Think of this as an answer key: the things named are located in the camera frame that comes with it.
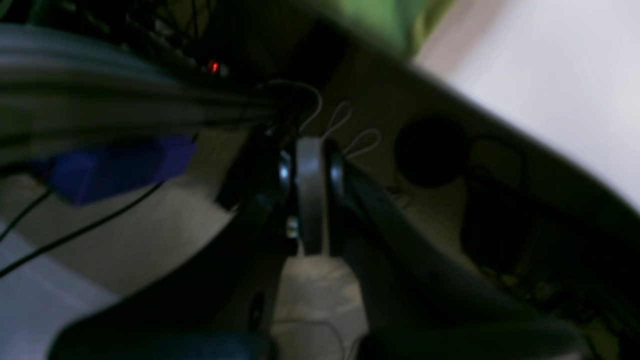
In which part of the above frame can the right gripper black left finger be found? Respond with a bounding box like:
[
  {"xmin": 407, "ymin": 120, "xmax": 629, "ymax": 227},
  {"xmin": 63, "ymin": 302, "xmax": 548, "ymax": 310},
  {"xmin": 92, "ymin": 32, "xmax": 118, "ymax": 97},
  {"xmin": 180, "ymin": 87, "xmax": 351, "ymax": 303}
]
[{"xmin": 48, "ymin": 126, "xmax": 298, "ymax": 360}]

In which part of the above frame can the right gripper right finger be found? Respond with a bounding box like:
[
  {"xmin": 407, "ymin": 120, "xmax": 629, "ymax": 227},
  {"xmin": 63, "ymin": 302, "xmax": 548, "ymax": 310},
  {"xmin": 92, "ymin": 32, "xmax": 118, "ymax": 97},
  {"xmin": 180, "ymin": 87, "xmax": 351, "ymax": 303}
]
[{"xmin": 295, "ymin": 137, "xmax": 589, "ymax": 360}]

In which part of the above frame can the green T-shirt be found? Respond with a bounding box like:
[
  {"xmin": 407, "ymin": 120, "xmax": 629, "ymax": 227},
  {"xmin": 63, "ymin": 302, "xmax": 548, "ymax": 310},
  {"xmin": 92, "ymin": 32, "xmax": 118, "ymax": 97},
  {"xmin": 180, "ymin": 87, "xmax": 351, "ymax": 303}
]
[{"xmin": 313, "ymin": 0, "xmax": 455, "ymax": 59}]

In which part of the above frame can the blue plastic bin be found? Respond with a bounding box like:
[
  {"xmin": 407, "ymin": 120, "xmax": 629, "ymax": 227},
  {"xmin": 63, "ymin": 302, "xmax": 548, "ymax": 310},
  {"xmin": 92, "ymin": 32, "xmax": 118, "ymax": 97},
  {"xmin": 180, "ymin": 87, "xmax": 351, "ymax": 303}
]
[{"xmin": 30, "ymin": 136, "xmax": 196, "ymax": 207}]

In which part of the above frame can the black power strip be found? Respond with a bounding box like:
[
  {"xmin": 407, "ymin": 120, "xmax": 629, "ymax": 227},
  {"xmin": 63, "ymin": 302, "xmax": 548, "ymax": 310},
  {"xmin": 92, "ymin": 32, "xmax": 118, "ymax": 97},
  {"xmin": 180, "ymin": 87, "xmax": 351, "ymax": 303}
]
[{"xmin": 125, "ymin": 14, "xmax": 232, "ymax": 79}]

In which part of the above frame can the grey cable on floor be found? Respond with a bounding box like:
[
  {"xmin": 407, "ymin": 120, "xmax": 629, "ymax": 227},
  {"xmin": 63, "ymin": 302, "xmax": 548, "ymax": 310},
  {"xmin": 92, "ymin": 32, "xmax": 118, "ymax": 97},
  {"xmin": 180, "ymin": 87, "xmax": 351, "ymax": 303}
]
[{"xmin": 265, "ymin": 79, "xmax": 383, "ymax": 161}]

